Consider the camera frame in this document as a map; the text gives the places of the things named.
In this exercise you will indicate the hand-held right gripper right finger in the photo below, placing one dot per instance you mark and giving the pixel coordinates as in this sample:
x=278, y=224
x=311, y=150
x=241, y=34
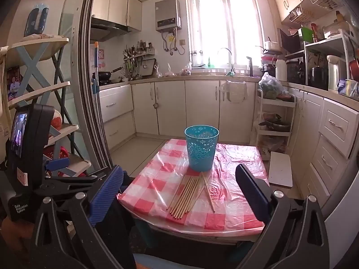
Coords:
x=251, y=190

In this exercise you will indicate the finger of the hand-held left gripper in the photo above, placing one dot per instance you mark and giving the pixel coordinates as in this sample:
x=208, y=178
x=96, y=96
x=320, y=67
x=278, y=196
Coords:
x=57, y=163
x=73, y=183

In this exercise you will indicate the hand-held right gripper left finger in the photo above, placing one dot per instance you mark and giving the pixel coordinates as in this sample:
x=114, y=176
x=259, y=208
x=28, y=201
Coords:
x=108, y=196

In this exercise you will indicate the blue perforated plastic basket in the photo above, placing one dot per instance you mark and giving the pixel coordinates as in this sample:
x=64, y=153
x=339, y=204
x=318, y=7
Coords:
x=200, y=151

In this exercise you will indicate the bundle of bamboo chopsticks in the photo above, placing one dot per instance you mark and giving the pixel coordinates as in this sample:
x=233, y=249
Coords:
x=183, y=199

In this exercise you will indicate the person's left hand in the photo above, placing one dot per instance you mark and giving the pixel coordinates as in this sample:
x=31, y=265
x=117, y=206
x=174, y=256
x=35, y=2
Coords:
x=14, y=235

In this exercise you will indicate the red round patterned toy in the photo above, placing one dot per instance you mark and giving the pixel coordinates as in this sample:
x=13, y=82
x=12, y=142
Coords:
x=56, y=152

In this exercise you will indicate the orange white stuffed toy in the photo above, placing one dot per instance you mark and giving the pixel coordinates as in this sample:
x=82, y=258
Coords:
x=56, y=122

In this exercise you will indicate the white step stool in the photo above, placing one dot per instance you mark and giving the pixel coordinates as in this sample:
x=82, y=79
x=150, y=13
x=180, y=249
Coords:
x=280, y=171

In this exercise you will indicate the person's left leg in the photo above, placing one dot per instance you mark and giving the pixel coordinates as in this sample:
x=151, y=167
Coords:
x=120, y=229

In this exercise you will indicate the red white checkered tablecloth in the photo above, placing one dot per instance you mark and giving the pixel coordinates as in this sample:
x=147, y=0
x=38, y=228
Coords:
x=157, y=185

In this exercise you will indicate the white rolling cart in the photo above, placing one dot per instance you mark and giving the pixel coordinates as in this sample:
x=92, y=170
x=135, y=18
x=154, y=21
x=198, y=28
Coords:
x=263, y=140

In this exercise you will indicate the printed photo card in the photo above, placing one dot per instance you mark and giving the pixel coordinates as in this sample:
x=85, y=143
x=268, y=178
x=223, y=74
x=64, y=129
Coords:
x=13, y=84

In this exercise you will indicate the dark cooking pot with lid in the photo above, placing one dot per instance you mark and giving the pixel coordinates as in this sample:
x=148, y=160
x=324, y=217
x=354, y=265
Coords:
x=276, y=124

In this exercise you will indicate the blue and orange seat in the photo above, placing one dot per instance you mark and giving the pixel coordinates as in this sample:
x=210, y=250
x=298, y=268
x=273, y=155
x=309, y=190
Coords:
x=144, y=262

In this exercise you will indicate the black frying pan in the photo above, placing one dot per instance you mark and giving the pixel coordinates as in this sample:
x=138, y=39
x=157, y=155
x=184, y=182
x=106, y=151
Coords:
x=104, y=75

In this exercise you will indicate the white hanging bag holder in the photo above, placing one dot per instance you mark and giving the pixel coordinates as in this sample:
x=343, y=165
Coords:
x=232, y=92

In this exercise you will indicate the plastic bag of greens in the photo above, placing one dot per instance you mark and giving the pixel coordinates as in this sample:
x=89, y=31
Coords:
x=272, y=88

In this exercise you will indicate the white thermos jug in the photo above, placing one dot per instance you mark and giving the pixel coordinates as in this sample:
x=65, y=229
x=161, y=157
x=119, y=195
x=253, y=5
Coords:
x=281, y=71

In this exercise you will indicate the black tap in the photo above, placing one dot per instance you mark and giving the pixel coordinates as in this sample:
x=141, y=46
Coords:
x=250, y=67

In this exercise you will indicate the curved chrome faucet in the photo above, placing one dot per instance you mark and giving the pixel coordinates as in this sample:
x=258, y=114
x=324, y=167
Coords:
x=231, y=61

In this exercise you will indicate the black rice cooker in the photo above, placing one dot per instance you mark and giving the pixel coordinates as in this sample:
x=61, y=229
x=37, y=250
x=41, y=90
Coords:
x=318, y=78

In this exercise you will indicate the dark filled plastic bag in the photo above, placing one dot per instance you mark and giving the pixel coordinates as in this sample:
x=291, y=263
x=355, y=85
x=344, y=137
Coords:
x=185, y=71

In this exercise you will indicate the black range hood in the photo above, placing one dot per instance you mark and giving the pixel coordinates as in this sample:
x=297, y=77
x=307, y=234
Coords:
x=106, y=29

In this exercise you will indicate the pink tied plastic bag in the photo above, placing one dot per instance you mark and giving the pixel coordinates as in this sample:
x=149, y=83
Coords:
x=170, y=71

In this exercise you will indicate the blue snack packet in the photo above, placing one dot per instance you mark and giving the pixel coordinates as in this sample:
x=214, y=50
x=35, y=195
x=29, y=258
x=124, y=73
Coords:
x=347, y=88

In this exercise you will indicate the white electric water boiler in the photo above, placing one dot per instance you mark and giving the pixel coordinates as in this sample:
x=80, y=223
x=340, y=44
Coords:
x=336, y=72

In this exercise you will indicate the black microwave oven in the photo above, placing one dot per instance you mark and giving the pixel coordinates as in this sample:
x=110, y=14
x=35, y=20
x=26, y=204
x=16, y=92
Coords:
x=290, y=42

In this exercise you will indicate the red hanging pan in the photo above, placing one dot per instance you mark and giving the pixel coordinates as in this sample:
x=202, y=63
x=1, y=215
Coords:
x=354, y=67

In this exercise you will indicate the bright kitchen window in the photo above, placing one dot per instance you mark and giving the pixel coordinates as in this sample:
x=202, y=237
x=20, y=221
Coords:
x=224, y=28

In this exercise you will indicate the green box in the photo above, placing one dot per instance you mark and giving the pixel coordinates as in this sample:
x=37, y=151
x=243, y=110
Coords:
x=307, y=35

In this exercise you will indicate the white counter shelf rack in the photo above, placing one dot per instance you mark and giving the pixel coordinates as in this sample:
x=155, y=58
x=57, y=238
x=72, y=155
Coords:
x=328, y=43

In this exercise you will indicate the grey gas water heater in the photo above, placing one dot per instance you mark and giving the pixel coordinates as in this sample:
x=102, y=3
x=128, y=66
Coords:
x=168, y=14

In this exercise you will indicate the grey sliding door frame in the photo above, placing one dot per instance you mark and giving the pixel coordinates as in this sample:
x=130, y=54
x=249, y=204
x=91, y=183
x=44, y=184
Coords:
x=84, y=89

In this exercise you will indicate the wooden shelf with blue frame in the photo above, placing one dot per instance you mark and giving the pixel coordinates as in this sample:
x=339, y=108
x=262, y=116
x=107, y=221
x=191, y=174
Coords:
x=36, y=47

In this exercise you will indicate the red wall stickers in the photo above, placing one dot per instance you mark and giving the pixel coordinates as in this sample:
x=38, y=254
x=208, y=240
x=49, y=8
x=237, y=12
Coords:
x=101, y=57

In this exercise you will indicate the blue patterned wall hanger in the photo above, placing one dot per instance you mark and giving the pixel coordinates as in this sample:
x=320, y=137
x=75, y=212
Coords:
x=35, y=19

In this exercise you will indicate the wall rack of kitchen utensils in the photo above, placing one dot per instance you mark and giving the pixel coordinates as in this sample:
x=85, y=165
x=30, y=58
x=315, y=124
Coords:
x=134, y=58

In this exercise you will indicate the white wall cabinets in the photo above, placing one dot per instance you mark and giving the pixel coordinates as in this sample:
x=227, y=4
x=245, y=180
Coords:
x=117, y=5

